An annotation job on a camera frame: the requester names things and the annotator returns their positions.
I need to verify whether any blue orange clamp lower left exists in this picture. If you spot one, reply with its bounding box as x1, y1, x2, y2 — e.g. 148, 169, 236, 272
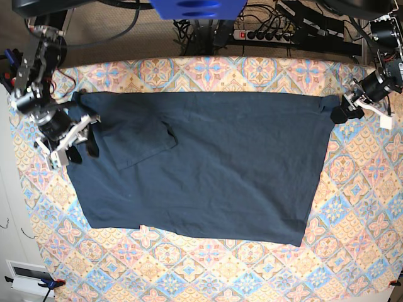
4, 276, 65, 298

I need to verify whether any patterned tablecloth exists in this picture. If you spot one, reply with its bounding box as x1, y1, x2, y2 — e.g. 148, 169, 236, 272
5, 57, 402, 301

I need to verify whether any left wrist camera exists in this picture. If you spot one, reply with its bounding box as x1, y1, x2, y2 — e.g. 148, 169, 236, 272
380, 115, 394, 130

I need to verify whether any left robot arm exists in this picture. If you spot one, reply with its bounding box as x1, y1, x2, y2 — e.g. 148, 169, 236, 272
331, 12, 402, 130

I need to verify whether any orange clamp lower right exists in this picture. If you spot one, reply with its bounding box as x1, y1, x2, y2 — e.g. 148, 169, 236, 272
389, 280, 402, 287

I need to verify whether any black round stand base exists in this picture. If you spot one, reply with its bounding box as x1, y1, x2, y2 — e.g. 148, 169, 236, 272
57, 36, 67, 68

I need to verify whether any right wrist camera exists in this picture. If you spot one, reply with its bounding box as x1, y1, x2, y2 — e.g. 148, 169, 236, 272
47, 150, 69, 170

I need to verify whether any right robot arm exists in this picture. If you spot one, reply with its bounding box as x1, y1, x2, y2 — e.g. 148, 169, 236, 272
10, 25, 99, 169

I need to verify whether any white power strip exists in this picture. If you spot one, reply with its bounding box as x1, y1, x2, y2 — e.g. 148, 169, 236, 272
232, 30, 292, 43

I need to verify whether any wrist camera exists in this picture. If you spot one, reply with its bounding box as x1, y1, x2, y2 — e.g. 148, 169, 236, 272
380, 115, 394, 130
47, 150, 69, 170

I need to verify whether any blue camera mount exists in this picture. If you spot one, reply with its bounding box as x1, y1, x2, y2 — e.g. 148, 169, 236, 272
150, 0, 247, 20

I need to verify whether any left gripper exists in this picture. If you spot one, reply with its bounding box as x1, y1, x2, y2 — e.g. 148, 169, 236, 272
330, 70, 394, 125

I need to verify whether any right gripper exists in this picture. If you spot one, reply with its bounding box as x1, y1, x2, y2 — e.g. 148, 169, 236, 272
30, 109, 100, 164

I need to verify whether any dark blue t-shirt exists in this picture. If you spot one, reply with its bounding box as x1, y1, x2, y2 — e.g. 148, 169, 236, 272
67, 92, 339, 246

